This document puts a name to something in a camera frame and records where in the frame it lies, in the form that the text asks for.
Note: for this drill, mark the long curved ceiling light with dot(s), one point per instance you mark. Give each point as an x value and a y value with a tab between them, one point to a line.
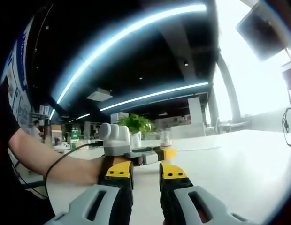
119	35

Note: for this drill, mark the ceiling air conditioner vent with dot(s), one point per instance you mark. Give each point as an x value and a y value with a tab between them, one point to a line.
99	95

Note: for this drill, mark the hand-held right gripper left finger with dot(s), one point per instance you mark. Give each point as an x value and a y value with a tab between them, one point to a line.
112	201

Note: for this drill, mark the white game controller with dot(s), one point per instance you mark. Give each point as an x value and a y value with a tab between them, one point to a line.
63	145

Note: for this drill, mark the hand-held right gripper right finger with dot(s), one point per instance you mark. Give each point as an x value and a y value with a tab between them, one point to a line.
178	204

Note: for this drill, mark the green potted plant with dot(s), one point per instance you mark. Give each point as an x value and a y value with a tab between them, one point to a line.
136	122

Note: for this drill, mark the person's left hand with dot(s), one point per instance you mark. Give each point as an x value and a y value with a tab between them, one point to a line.
118	160

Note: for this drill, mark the small lit monitor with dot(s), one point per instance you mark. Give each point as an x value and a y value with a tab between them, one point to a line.
289	79

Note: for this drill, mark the white low cabinet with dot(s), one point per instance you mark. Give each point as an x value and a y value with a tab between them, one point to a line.
187	131

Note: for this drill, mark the dark wrist band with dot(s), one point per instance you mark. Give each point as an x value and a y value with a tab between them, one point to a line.
103	171

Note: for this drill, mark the straight ceiling light strip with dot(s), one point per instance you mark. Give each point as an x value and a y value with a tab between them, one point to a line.
155	95

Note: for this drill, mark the dark wall monitor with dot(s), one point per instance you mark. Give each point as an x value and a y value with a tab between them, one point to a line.
265	32

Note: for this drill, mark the low bench by window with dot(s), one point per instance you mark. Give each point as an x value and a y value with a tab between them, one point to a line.
234	125

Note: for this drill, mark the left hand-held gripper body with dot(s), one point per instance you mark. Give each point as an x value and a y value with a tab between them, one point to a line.
117	138

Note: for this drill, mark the short ceiling light strip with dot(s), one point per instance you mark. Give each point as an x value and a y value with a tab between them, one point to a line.
83	116

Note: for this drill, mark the green box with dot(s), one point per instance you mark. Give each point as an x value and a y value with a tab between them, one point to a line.
75	135

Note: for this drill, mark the white chair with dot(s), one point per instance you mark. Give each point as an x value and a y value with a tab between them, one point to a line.
212	127

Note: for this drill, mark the person's right hand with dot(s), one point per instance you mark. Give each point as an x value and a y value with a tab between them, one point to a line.
165	222

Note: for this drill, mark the blue and white wall poster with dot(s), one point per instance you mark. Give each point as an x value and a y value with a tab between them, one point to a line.
21	105

